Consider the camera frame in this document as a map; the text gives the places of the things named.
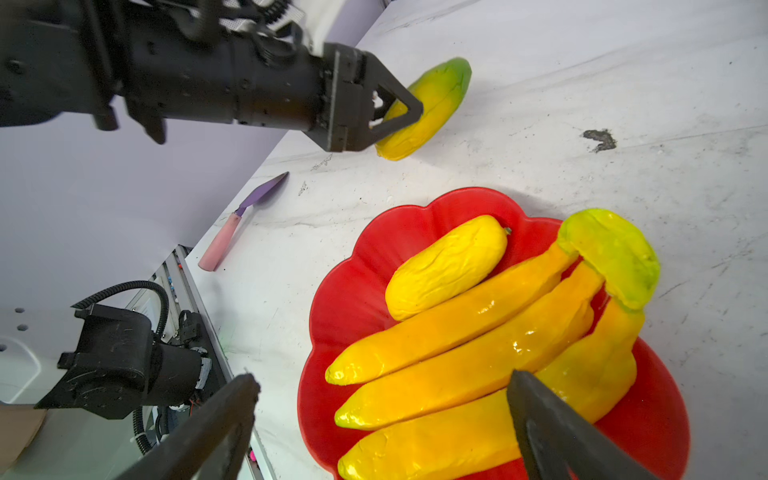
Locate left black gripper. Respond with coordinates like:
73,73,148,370
230,23,424,152

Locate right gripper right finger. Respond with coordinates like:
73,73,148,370
506,371,656,479

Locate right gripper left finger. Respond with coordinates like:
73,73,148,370
119,374,260,480

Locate green-yellow fake mango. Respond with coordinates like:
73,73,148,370
375,57,472,161

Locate red flower-shaped fruit bowl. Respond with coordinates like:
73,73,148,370
297,187,691,479

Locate yellow fake banana bunch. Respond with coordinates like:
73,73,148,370
325,209,661,479

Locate yellow fake lemon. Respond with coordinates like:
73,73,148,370
385,215,510,321

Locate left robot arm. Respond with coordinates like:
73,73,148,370
1,1,424,152

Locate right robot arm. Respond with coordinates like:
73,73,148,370
36,281,654,479

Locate pink purple toy knife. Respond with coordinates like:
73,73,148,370
197,171,290,273

